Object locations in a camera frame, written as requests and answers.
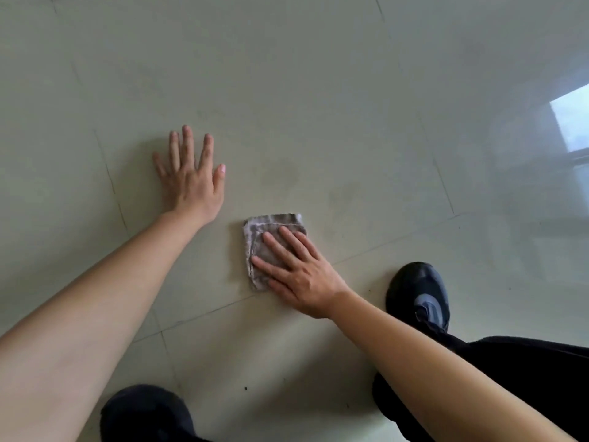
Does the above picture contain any person's right forearm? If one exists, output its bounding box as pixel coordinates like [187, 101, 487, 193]
[326, 289, 579, 442]

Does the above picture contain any person's left hand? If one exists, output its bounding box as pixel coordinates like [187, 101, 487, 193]
[152, 125, 227, 226]

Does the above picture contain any person's left forearm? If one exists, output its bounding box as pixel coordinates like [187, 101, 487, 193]
[0, 211, 203, 442]

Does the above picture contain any person's right hand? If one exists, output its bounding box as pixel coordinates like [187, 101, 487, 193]
[250, 225, 353, 320]

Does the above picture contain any grey rag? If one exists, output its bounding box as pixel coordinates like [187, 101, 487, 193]
[242, 213, 307, 292]

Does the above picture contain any person's black right shoe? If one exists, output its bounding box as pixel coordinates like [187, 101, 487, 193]
[385, 261, 450, 335]

